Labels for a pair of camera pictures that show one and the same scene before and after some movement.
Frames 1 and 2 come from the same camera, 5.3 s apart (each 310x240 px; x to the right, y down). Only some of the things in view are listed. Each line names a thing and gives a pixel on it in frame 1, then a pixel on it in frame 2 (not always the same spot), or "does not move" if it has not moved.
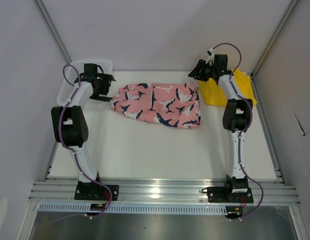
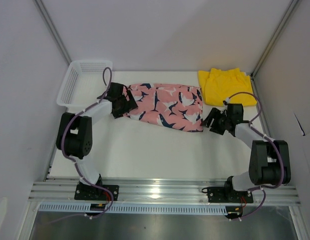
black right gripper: [201, 65] to [212, 114]
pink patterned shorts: [174, 104] does not move
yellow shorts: [212, 95] does not move
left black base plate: [94, 191] does not move
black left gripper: [107, 84] to [130, 105]
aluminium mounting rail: [160, 191] does not move
